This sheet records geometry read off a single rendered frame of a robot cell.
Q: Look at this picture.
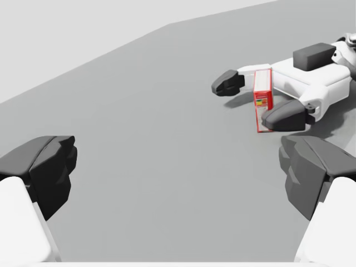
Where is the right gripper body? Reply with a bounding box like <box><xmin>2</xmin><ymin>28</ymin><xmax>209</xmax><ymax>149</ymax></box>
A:
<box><xmin>271</xmin><ymin>42</ymin><xmax>356</xmax><ymax>123</ymax></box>

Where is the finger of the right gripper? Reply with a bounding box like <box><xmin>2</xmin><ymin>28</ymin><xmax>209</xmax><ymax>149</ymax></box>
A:
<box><xmin>261</xmin><ymin>99</ymin><xmax>318</xmax><ymax>132</ymax></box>
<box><xmin>211</xmin><ymin>63</ymin><xmax>273</xmax><ymax>97</ymax></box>

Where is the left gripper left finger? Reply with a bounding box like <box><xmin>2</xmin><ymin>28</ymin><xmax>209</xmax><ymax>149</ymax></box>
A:
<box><xmin>0</xmin><ymin>135</ymin><xmax>78</xmax><ymax>263</ymax></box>

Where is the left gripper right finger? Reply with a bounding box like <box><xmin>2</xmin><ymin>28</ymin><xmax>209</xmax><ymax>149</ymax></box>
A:
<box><xmin>278</xmin><ymin>135</ymin><xmax>356</xmax><ymax>263</ymax></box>

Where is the red and white carton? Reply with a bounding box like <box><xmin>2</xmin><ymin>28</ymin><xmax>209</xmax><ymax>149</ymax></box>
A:
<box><xmin>253</xmin><ymin>67</ymin><xmax>275</xmax><ymax>134</ymax></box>

